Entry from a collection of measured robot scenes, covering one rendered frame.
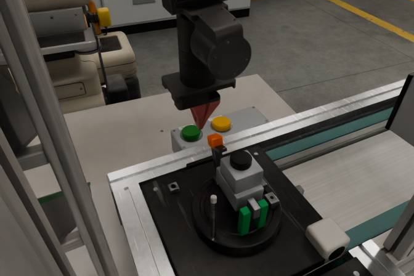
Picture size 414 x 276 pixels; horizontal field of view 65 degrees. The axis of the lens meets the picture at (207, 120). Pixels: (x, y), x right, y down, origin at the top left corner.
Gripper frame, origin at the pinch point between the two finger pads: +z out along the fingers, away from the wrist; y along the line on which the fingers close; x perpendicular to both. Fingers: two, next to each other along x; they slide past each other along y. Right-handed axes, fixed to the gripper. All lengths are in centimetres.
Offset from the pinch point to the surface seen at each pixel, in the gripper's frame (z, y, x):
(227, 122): 8.0, 9.5, 6.8
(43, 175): 19.3, -29.3, 20.2
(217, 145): -1.2, -0.3, -7.2
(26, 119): -19.9, -21.9, -15.7
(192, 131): 8.0, 1.7, 7.2
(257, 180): -1.9, 1.0, -16.5
